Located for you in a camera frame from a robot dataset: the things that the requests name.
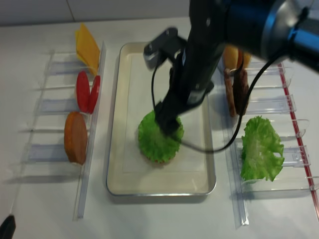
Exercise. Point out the orange bun half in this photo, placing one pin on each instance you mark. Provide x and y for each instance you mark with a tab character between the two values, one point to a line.
75	138

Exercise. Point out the bun bottom under lettuce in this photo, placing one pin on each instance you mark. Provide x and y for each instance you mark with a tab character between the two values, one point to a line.
159	158

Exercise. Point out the black left arm gripper tip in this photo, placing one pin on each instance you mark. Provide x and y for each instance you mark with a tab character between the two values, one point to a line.
8	227

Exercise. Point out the red tomato slice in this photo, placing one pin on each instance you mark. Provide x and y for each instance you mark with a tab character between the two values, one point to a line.
82	91
94	94

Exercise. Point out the green lettuce leaf in rack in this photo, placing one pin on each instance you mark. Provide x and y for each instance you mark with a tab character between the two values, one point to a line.
262	152

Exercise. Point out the green lettuce leaf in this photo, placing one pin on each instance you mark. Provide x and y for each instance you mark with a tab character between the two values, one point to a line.
262	152
152	140

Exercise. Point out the silver metal tray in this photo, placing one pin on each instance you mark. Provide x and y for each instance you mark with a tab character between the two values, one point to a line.
129	173

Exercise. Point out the brown meat patty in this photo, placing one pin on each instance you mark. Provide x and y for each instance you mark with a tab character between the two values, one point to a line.
240	90
229	92

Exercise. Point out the clear acrylic left rack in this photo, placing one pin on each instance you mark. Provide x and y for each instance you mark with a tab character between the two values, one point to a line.
44	159

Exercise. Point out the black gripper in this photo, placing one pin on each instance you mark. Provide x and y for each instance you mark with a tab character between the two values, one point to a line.
188	84

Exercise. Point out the clear acrylic right rack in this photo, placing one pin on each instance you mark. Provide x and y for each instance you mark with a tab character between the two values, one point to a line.
278	105

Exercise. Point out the yellow cheese slice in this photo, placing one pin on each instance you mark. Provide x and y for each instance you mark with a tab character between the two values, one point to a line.
92	71
88	48

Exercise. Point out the clear acrylic rack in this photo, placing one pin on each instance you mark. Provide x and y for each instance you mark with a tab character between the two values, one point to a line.
278	105
44	159

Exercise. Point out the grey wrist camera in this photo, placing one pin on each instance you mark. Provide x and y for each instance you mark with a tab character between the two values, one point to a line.
163	47

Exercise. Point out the black blue robot arm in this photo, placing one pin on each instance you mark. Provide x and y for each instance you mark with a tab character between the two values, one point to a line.
23	56

